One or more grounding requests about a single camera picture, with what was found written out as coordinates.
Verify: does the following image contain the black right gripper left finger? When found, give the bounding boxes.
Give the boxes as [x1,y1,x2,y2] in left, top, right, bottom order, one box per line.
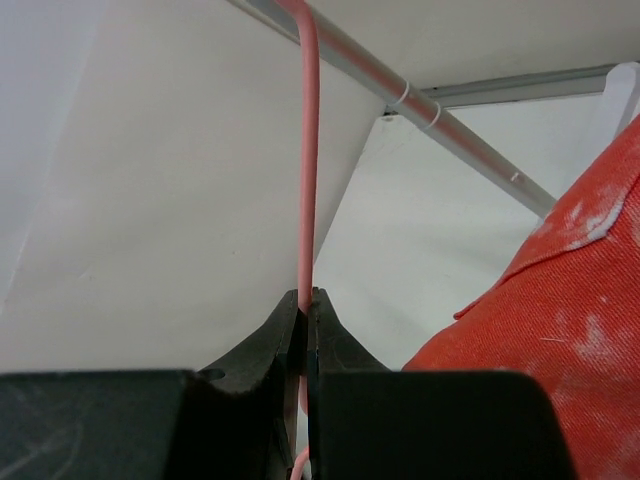
[1,291,299,479]

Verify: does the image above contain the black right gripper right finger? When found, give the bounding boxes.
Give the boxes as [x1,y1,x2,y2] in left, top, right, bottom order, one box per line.
[307,289,577,479]

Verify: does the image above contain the pink wire hanger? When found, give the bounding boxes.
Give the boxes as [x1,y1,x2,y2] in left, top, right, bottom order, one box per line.
[277,0,321,480]

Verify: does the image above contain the orange tie-dye trousers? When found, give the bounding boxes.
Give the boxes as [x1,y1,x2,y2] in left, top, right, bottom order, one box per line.
[407,122,639,479]

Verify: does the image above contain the white clothes rack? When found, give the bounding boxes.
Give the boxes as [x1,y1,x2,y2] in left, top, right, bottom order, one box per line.
[224,0,640,221]

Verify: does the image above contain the aluminium table edge rail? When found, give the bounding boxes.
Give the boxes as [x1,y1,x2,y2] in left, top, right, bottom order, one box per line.
[422,64,615,108]

